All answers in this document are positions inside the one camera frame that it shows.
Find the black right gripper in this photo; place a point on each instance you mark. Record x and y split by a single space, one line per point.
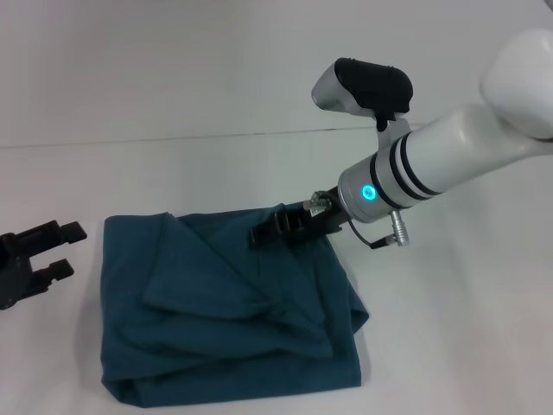
319 216

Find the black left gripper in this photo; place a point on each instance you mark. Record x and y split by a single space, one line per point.
15 268

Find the teal t-shirt with FREE print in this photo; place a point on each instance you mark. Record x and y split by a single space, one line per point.
224 302

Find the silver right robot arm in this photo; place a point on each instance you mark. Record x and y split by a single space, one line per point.
453 138

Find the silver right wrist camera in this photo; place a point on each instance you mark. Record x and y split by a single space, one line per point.
363 88

